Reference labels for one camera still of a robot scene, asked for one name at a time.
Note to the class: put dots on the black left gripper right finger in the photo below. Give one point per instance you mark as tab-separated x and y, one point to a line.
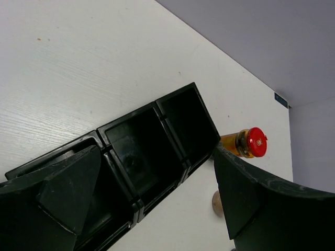
266	212

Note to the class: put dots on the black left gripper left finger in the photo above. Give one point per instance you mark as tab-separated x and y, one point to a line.
46	209

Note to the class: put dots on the pink-cap spice shaker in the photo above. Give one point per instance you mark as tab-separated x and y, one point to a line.
217	205

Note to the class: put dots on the red-lid sauce jar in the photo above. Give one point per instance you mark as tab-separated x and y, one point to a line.
247	143

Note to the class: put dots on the blue corner sticker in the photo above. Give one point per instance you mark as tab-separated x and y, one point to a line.
281	100

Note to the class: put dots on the black three-compartment organizer tray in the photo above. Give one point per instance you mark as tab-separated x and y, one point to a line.
145	155

